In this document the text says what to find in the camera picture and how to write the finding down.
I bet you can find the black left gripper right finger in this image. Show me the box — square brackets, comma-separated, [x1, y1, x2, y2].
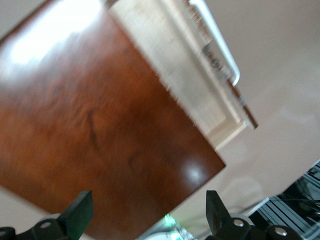
[205, 190, 301, 240]

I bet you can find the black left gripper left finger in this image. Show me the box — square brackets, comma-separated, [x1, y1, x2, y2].
[0, 190, 94, 240]

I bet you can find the aluminium frame structure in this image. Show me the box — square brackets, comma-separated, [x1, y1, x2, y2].
[246, 159, 320, 240]

